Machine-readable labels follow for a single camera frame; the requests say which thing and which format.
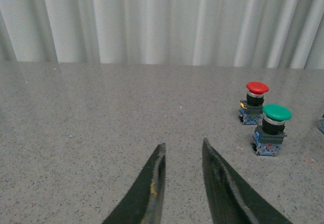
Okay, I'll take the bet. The green mushroom push button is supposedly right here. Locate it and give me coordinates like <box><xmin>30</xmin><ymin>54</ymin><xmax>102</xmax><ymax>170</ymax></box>
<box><xmin>251</xmin><ymin>104</ymin><xmax>292</xmax><ymax>157</ymax></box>

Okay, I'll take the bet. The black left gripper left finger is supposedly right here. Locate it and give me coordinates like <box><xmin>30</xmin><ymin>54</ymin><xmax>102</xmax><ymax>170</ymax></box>
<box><xmin>103</xmin><ymin>143</ymin><xmax>166</xmax><ymax>223</ymax></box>

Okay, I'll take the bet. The yellow mushroom push button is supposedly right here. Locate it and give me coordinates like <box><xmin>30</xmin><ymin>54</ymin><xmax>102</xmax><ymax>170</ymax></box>
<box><xmin>317</xmin><ymin>115</ymin><xmax>324</xmax><ymax>133</ymax></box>

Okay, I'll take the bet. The red mushroom push button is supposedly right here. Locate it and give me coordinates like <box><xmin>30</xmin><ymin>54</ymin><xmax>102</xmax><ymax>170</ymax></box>
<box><xmin>238</xmin><ymin>82</ymin><xmax>269</xmax><ymax>125</ymax></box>

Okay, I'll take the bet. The white pleated curtain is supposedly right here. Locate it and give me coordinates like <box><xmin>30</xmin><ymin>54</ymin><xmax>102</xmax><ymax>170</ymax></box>
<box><xmin>1</xmin><ymin>0</ymin><xmax>323</xmax><ymax>69</ymax></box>

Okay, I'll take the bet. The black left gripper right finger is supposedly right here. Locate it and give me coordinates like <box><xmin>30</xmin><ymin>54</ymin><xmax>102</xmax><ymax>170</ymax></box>
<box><xmin>202</xmin><ymin>138</ymin><xmax>290</xmax><ymax>223</ymax></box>

